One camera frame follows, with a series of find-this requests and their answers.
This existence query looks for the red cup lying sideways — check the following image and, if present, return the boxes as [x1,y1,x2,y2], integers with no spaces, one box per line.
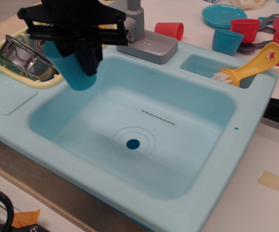
[154,22,184,41]

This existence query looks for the tall blue plastic cup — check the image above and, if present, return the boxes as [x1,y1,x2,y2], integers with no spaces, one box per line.
[43,41,97,91]

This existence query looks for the orange tape piece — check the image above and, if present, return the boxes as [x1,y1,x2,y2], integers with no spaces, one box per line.
[11,209,41,228]

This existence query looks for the stack of blue plates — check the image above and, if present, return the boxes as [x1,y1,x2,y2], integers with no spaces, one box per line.
[202,4,248,28]

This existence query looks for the yellow dish brush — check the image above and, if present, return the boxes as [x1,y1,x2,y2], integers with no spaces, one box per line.
[212,42,279,87]

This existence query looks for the cream plastic object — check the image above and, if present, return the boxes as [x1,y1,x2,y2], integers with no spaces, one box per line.
[230,0,266,10]

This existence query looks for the shiny steel pot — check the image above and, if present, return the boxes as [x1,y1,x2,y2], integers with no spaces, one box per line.
[0,35,58,82]

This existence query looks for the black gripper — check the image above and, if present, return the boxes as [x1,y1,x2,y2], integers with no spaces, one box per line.
[17,0,128,76]

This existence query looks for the grey plastic spoon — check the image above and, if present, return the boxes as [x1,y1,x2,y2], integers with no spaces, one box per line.
[237,40,273,54]

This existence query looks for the red cup upright middle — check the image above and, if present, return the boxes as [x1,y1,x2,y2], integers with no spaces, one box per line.
[230,18,261,44]

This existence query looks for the beige masking tape strip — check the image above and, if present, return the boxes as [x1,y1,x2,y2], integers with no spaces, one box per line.
[257,171,279,192]

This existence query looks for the pale yellow dish rack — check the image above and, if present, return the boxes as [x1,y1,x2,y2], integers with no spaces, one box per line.
[0,33,64,89]

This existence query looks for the grey toy faucet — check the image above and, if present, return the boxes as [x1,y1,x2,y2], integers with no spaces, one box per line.
[109,0,178,64]

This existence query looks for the wooden sink base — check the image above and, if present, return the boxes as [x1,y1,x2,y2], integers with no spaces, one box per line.
[0,142,145,232]

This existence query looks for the grey plastic utensil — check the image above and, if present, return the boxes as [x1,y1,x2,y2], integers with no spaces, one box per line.
[259,14,279,34]

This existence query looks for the black device with screw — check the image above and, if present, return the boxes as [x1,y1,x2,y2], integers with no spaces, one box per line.
[0,224,48,232]

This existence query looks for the short blue plastic cup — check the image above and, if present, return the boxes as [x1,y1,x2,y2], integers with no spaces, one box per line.
[212,29,244,56]

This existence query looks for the light blue toy sink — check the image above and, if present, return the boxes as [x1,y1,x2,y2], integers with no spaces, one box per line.
[0,42,278,232]

